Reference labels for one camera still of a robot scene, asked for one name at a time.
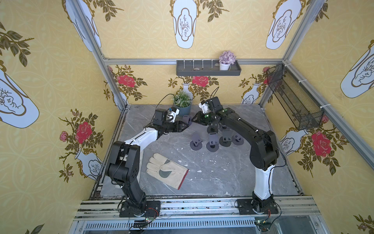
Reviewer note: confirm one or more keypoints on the dark phone stand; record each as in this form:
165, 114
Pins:
213, 129
225, 139

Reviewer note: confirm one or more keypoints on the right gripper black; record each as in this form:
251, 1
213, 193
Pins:
203, 116

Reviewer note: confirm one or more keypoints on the grey wall shelf tray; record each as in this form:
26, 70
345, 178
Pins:
205, 67

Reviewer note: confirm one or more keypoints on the purple flower white pot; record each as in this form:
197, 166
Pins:
226, 59

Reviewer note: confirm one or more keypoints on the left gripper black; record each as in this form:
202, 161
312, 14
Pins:
179, 125

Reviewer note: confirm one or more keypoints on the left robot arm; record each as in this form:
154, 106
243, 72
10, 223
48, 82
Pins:
123, 164

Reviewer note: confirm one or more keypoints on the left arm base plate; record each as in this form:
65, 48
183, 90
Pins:
149, 208

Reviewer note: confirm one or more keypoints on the green plant blue pot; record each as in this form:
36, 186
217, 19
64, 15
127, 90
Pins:
183, 103

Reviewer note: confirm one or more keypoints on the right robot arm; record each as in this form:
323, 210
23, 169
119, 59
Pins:
263, 152

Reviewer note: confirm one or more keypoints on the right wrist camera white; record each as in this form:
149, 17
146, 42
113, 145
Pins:
204, 106

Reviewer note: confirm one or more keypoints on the black wire mesh basket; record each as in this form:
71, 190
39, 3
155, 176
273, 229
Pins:
299, 105

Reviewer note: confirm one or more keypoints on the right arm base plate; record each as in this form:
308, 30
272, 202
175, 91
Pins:
257, 206

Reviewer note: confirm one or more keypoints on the grey phone stand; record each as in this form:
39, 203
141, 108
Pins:
237, 140
187, 120
213, 143
196, 143

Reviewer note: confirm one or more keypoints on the beige work glove right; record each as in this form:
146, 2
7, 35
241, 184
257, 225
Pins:
166, 171

